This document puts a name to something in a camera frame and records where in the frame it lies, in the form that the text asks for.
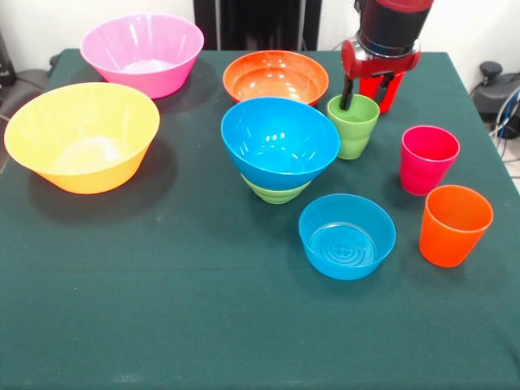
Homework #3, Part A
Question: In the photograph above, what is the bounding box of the orange plastic cup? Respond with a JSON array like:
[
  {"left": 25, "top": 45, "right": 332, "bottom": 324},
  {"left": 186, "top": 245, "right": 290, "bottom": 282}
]
[{"left": 418, "top": 184, "right": 495, "bottom": 268}]

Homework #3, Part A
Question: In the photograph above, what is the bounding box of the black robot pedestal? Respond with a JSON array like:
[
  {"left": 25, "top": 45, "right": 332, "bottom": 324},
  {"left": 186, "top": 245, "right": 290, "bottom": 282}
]
[{"left": 193, "top": 0, "right": 322, "bottom": 51}]

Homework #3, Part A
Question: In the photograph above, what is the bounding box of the green plastic cup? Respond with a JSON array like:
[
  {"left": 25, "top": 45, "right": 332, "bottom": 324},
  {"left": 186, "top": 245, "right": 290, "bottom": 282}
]
[{"left": 327, "top": 93, "right": 381, "bottom": 161}]

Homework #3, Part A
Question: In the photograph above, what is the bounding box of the magenta plastic cup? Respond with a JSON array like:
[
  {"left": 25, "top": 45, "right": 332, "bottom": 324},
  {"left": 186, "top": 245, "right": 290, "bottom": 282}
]
[{"left": 399, "top": 124, "right": 462, "bottom": 197}]

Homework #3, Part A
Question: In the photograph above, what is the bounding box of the tangle of cables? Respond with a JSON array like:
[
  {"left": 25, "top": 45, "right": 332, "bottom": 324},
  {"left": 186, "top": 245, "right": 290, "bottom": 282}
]
[{"left": 489, "top": 91, "right": 520, "bottom": 163}]

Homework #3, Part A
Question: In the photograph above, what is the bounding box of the large smooth blue bowl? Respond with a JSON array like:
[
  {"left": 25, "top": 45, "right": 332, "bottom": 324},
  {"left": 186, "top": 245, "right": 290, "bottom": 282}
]
[{"left": 220, "top": 97, "right": 340, "bottom": 191}]

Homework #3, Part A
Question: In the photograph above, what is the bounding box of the small ringed blue bowl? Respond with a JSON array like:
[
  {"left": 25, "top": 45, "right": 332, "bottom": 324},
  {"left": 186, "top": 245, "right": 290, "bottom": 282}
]
[{"left": 298, "top": 193, "right": 397, "bottom": 281}]

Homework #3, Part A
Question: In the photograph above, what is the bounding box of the red plastic cup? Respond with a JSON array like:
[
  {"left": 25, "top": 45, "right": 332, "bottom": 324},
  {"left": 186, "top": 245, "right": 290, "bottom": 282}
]
[{"left": 357, "top": 71, "right": 405, "bottom": 115}]

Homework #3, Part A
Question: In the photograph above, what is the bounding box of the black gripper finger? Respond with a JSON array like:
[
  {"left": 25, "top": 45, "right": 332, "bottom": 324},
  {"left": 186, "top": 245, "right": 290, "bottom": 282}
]
[
  {"left": 378, "top": 72, "right": 395, "bottom": 102},
  {"left": 340, "top": 76, "right": 357, "bottom": 111}
]

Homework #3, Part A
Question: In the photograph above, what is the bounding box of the large yellow-orange plastic bowl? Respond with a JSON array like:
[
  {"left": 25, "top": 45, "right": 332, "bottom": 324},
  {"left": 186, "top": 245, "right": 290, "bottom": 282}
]
[{"left": 3, "top": 81, "right": 161, "bottom": 195}]

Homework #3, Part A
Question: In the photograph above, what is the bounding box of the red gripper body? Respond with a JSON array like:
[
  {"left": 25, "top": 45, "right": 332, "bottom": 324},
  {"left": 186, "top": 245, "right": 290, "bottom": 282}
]
[{"left": 340, "top": 39, "right": 422, "bottom": 80}]

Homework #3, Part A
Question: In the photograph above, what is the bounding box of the small green plastic bowl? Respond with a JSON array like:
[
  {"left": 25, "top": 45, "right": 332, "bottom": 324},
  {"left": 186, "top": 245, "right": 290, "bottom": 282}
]
[{"left": 240, "top": 172, "right": 314, "bottom": 205}]

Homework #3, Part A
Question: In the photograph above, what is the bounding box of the orange-red plastic bowl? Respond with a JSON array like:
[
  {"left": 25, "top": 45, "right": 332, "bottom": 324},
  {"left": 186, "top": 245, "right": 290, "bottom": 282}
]
[{"left": 222, "top": 50, "right": 331, "bottom": 107}]

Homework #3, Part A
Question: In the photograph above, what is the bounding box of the dark green tablecloth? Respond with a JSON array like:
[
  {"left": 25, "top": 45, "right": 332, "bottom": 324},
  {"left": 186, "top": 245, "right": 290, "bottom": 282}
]
[{"left": 0, "top": 48, "right": 520, "bottom": 390}]

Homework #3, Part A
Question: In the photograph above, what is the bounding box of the large pink plastic bowl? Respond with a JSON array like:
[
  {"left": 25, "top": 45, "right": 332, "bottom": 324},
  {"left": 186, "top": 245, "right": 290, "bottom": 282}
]
[{"left": 80, "top": 12, "right": 206, "bottom": 100}]

